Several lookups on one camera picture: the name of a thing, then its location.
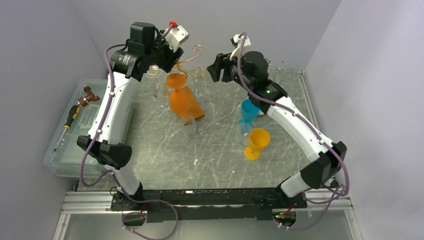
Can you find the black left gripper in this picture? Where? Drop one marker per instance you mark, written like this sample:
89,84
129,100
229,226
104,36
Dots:
173,57

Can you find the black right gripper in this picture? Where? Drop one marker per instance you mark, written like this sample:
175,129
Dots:
215,68

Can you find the orange plastic goblet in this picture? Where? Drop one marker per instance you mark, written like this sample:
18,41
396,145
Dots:
178,99

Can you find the clear wine glass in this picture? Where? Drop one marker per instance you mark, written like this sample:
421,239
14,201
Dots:
159,89

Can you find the yellow plastic goblet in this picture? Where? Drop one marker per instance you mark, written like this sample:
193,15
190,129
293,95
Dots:
258,140

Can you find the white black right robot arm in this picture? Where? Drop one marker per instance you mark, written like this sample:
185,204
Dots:
326,157

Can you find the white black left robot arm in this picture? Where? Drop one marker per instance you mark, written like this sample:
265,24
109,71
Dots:
103,140

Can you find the clear pink tinted glass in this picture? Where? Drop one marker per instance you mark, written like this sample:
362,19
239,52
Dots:
220,112

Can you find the clear small glass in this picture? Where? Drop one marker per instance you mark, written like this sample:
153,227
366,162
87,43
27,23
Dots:
188,126

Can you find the clear tall glass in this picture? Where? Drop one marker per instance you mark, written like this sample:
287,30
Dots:
242,133

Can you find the blue plastic goblet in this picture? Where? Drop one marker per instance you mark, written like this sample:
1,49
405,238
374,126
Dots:
248,112

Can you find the brown bronze faucet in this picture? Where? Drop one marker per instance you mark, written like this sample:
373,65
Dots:
90,97

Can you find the black yellow screwdriver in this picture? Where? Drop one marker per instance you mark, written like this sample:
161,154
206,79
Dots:
72,114

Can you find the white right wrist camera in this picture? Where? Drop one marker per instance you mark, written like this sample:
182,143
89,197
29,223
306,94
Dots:
241,43

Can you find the chrome wire glass rack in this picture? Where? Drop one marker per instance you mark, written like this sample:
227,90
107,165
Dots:
272,67

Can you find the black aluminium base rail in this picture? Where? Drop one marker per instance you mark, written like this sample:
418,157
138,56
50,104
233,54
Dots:
196,204

